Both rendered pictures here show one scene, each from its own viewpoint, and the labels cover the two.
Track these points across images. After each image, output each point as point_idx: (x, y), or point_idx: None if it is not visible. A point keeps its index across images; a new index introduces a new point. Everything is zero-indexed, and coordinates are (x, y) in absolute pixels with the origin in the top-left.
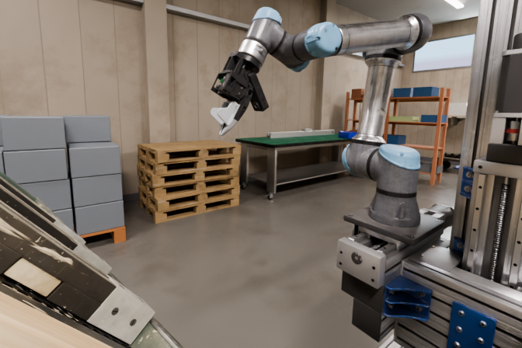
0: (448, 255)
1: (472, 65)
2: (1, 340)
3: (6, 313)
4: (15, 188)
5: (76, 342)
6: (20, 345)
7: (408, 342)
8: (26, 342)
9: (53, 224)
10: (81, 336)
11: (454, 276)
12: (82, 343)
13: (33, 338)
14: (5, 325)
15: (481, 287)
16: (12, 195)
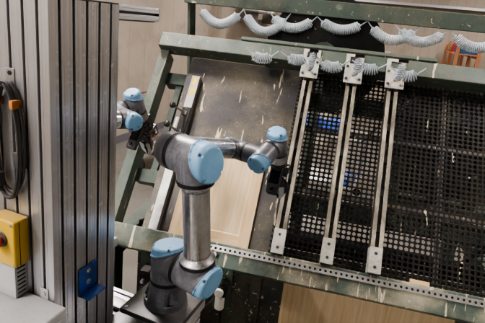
0: (119, 319)
1: (115, 177)
2: (242, 182)
3: (250, 185)
4: (382, 220)
5: (248, 202)
6: (242, 186)
7: None
8: (244, 188)
9: (333, 225)
10: (252, 208)
11: (126, 298)
12: (249, 205)
13: (246, 190)
14: (247, 184)
15: (114, 293)
16: (330, 200)
